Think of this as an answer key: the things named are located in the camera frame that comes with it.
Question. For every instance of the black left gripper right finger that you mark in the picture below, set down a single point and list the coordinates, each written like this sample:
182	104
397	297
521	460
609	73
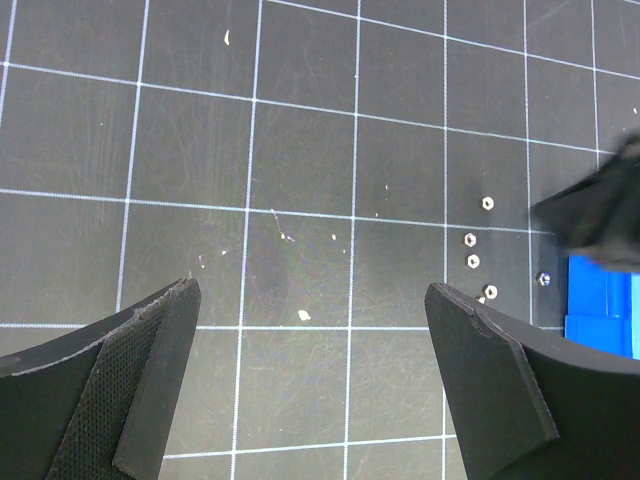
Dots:
528	404

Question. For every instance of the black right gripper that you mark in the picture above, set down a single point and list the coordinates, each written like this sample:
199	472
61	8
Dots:
598	217

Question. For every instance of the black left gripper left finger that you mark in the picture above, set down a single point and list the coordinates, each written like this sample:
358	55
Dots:
98	402

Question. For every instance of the dark hex nut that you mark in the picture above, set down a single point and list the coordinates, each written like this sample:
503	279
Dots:
543	279

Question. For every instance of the blue compartment tray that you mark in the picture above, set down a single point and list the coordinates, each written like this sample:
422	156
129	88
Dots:
602	308

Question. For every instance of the black grid mat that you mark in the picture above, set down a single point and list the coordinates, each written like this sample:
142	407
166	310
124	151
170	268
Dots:
314	165

